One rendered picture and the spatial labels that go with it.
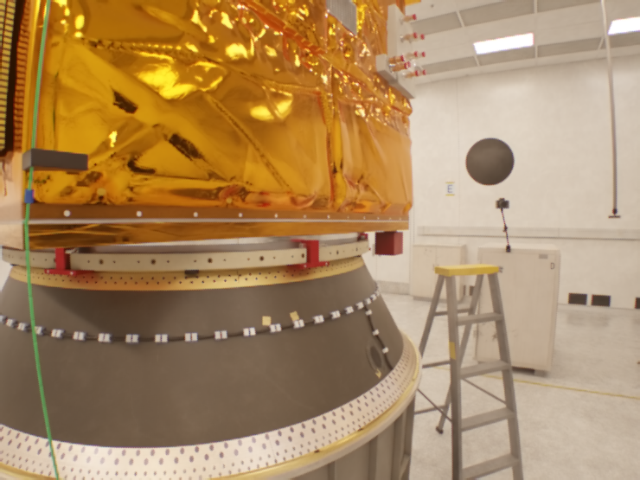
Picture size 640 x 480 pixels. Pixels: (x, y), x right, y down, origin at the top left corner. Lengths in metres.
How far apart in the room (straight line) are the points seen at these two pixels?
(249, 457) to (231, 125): 0.86
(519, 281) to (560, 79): 5.56
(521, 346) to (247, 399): 3.92
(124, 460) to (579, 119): 8.70
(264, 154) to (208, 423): 0.75
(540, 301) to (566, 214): 4.19
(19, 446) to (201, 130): 0.97
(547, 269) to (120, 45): 4.25
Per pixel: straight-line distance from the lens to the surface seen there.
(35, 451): 1.18
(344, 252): 1.29
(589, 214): 8.46
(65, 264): 1.16
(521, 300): 4.47
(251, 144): 1.00
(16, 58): 0.87
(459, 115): 8.88
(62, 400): 1.14
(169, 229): 0.87
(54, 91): 0.78
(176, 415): 1.01
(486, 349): 4.66
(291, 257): 1.10
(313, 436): 1.07
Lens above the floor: 1.80
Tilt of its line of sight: 3 degrees down
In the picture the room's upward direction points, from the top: straight up
